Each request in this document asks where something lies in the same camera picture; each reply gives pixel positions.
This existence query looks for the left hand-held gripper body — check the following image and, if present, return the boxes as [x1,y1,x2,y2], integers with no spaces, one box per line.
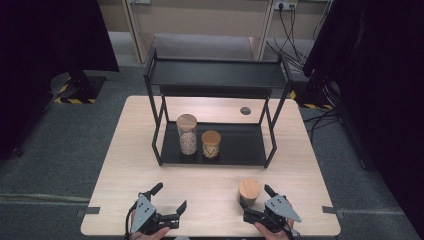
[127,192,181,236]

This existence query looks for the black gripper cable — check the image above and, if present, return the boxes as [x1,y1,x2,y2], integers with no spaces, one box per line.
[124,202,138,240]

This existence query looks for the tall glass jar wooden lid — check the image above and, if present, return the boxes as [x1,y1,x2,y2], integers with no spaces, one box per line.
[175,113,199,157]

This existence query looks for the short glass jar wooden lid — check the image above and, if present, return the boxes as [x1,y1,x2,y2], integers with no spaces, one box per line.
[237,177,263,207]

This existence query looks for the grey floor cable cover strip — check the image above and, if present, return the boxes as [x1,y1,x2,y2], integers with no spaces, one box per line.
[0,192,92,205]

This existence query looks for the black metal two-tier shelf rack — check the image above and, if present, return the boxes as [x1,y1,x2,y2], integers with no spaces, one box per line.
[143,47,295,170]

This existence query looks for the medium glass jar wooden lid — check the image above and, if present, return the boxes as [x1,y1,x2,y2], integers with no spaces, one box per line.
[200,129,222,160]

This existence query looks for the person's right hand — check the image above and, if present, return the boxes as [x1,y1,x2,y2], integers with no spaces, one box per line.
[254,218,295,240]

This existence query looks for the person's left hand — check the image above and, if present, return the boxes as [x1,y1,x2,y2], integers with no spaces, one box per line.
[129,227,172,240]

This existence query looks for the stand base with striped tape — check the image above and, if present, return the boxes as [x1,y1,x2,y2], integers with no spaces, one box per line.
[49,71,107,105]
[289,79,336,111]

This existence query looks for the black floor cable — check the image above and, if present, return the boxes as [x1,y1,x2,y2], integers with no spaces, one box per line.
[301,105,342,143]

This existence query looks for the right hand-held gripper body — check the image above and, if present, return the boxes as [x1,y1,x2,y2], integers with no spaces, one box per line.
[242,195,303,234]

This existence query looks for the black power cable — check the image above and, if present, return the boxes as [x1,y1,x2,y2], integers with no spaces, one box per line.
[290,4,306,64]
[278,3,303,63]

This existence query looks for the white power strip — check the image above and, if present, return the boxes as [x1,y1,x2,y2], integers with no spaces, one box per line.
[273,0,299,11]

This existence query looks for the black curtain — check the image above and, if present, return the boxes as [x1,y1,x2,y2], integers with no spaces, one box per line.
[0,0,120,162]
[301,0,424,232]

